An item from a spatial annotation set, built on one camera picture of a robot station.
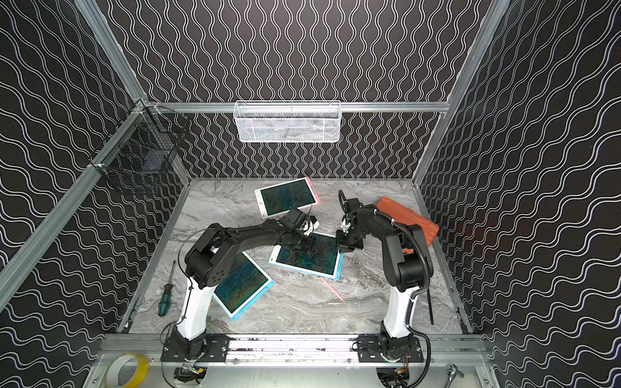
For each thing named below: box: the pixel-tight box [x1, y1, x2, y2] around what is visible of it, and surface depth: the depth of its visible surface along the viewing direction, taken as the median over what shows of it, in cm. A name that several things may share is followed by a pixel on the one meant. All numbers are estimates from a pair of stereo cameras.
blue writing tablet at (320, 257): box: [268, 232, 345, 281], surface depth 95 cm
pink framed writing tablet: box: [253, 177, 322, 220], surface depth 115 cm
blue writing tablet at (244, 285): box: [212, 251, 275, 322], surface depth 87 cm
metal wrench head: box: [443, 362, 465, 388], surface depth 71 cm
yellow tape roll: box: [105, 353, 150, 388], surface depth 70 cm
